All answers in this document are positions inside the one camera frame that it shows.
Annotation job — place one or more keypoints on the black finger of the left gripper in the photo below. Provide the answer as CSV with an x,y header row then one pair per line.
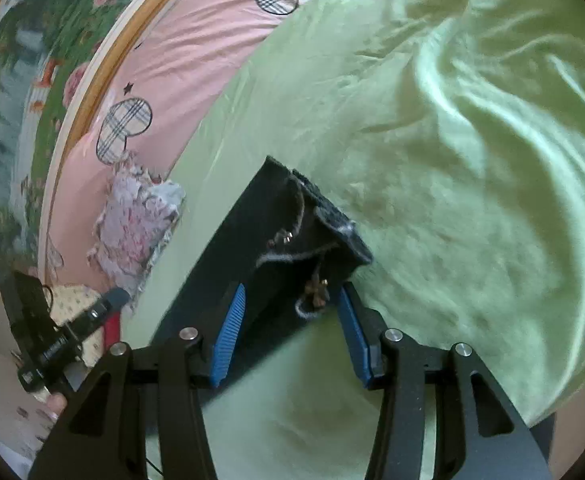
x,y
94,317

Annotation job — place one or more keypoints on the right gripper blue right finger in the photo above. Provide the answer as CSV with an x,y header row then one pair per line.
x,y
479,432

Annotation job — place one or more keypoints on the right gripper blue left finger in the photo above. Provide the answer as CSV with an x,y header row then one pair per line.
x,y
102,432

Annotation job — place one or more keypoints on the black pants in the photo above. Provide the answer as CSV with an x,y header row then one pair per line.
x,y
288,246

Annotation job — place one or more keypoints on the person's left hand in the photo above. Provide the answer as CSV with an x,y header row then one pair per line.
x,y
55,404

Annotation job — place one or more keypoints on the red folded blanket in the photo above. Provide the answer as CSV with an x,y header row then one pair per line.
x,y
112,330

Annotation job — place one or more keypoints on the floral ruffled pillow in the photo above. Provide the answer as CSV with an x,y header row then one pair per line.
x,y
141,212

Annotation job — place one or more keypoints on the pink quilt with plaid hearts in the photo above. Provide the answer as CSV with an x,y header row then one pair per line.
x,y
153,106

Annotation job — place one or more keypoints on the gold framed landscape painting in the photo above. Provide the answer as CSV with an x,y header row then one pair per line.
x,y
57,58

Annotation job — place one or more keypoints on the green bed sheet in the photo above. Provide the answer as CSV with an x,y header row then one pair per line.
x,y
452,132

